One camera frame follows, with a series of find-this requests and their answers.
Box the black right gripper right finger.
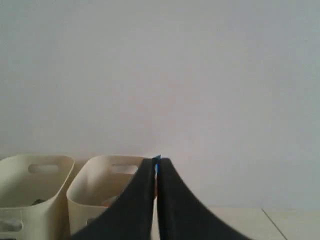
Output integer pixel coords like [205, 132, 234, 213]
[157, 158, 249, 240]

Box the cream bin square mark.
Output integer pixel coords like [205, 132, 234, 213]
[0, 154, 75, 240]

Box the cream bin circle mark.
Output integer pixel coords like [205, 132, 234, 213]
[66, 155, 145, 236]

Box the blue instant noodle packet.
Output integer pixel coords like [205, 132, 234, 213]
[152, 154, 162, 176]

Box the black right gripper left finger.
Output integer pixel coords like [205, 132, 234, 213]
[71, 158, 157, 240]

